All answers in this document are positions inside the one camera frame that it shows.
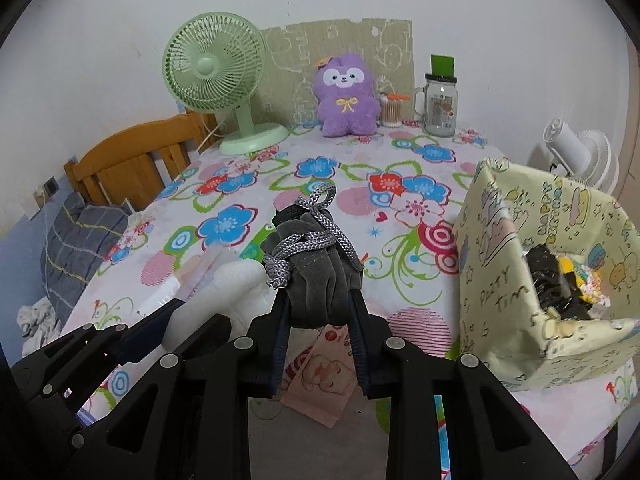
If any crumpled white cloth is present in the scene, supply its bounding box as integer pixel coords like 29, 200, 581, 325
16, 297, 62, 358

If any floral tablecloth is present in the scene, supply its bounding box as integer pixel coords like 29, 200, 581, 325
63, 126, 639, 479

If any wooden chair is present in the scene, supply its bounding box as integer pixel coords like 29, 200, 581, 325
64, 112, 217, 210

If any grey drawstring pouch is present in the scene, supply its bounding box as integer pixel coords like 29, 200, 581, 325
262, 182, 363, 328

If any white soft object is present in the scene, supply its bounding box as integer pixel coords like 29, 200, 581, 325
160, 259, 276, 351

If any pink wet wipes pack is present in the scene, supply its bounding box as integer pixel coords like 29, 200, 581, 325
281, 325, 357, 428

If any grey striped pillow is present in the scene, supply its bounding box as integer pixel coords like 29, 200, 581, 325
40, 192, 128, 323

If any purple plush toy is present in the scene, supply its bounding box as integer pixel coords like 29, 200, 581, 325
314, 52, 381, 138

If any toothpick holder orange lid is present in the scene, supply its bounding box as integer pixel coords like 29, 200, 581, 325
380, 92, 410, 128

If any glass jar with green lid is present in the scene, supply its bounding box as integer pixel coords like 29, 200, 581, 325
412, 54, 458, 138

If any green desk fan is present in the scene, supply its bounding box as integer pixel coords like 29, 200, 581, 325
162, 12, 288, 156

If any beige cartoon wall board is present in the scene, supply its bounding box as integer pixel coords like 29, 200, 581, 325
250, 18, 414, 126

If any white standing fan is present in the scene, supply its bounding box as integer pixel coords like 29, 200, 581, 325
542, 118, 620, 195

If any yellow cartoon fabric storage box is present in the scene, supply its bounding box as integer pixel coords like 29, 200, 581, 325
454, 158, 639, 390

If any yellow item in box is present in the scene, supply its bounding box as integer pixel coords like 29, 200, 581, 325
524, 245, 611, 321

